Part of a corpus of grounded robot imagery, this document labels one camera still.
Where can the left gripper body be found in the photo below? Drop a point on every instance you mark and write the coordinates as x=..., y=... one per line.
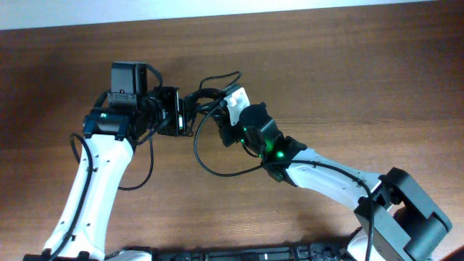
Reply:
x=167, y=112

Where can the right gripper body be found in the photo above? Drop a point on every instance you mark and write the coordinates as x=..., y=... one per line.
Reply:
x=233, y=133

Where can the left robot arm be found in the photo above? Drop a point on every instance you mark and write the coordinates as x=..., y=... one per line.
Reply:
x=109, y=140

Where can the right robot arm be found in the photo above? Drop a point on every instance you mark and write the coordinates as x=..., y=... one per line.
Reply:
x=399, y=220

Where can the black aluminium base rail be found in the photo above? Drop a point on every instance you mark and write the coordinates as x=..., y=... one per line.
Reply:
x=284, y=252

